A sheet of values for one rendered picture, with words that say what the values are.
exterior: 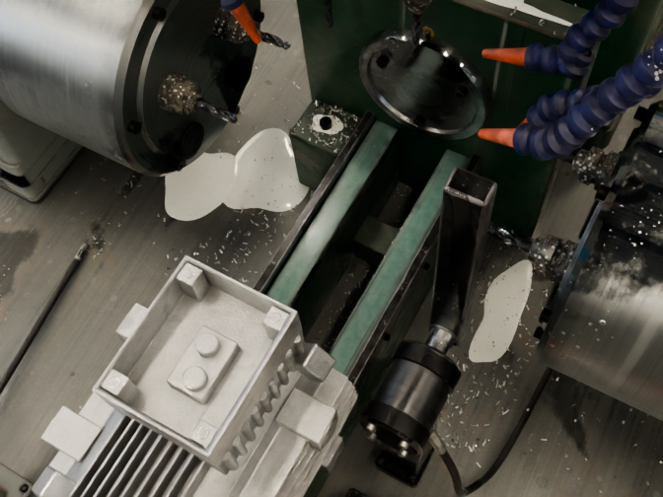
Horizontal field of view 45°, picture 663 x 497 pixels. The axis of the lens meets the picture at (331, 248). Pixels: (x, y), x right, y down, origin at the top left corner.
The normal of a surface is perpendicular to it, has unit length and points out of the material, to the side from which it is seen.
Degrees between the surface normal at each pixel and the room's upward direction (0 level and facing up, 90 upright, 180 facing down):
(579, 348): 77
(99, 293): 0
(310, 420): 0
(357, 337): 0
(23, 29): 43
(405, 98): 90
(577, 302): 54
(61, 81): 62
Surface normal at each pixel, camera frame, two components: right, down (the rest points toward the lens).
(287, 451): -0.07, -0.45
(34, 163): 0.87, 0.41
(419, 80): -0.49, 0.79
